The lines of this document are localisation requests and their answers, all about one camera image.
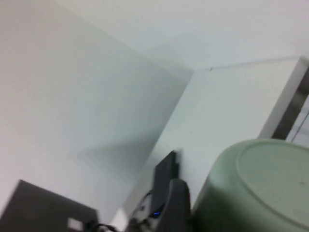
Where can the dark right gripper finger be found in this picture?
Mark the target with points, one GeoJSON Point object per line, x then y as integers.
{"type": "Point", "coordinates": [177, 207]}

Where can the green plastic cup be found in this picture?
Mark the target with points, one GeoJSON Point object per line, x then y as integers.
{"type": "Point", "coordinates": [265, 181]}

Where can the black box with blue light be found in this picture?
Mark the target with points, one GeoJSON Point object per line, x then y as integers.
{"type": "Point", "coordinates": [163, 178]}

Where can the white board panel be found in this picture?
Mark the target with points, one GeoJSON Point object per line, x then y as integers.
{"type": "Point", "coordinates": [217, 108]}

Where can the black box with white label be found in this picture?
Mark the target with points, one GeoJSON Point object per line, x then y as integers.
{"type": "Point", "coordinates": [36, 207]}

